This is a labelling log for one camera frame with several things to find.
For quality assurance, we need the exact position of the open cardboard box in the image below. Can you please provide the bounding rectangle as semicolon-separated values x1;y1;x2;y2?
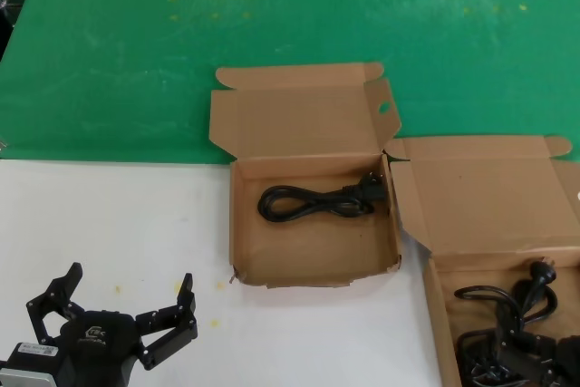
384;135;580;387

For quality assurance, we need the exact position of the open cardboard box torn corner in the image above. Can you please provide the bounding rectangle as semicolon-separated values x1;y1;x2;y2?
208;61;403;289

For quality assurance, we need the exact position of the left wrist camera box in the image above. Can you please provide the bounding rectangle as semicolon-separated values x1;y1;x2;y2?
0;341;61;387

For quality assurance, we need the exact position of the green table mat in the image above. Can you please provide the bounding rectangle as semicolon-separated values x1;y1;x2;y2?
0;0;580;166

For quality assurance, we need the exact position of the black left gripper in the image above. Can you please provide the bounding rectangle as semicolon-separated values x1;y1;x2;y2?
25;262;199;387

